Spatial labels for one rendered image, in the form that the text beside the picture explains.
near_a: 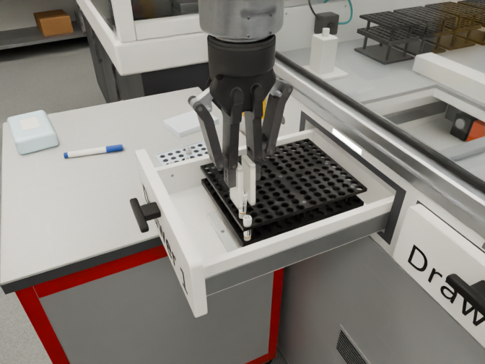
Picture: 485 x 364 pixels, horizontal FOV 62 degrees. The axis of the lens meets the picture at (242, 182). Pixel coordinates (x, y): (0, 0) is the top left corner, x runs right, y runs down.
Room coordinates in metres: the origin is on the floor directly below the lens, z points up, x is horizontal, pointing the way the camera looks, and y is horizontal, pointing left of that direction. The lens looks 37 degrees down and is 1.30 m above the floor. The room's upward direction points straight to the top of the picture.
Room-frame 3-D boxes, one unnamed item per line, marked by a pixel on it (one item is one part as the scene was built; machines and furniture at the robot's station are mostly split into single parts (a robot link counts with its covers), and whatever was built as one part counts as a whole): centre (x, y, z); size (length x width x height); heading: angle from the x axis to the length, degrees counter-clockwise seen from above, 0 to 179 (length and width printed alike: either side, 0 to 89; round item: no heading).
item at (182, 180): (0.55, -0.07, 0.86); 0.40 x 0.26 x 0.06; 115
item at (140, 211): (0.45, 0.14, 0.91); 0.07 x 0.04 x 0.01; 25
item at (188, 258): (0.46, 0.12, 0.87); 0.29 x 0.02 x 0.11; 25
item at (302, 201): (0.55, -0.06, 0.87); 0.22 x 0.18 x 0.06; 115
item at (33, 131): (0.91, 0.54, 0.78); 0.15 x 0.10 x 0.04; 32
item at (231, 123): (0.44, 0.01, 1.05); 0.04 x 0.01 x 0.11; 25
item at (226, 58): (0.45, 0.00, 1.12); 0.08 x 0.07 x 0.09; 115
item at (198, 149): (0.77, 0.13, 0.78); 0.12 x 0.08 x 0.04; 121
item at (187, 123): (0.98, 0.14, 0.77); 0.13 x 0.09 x 0.02; 128
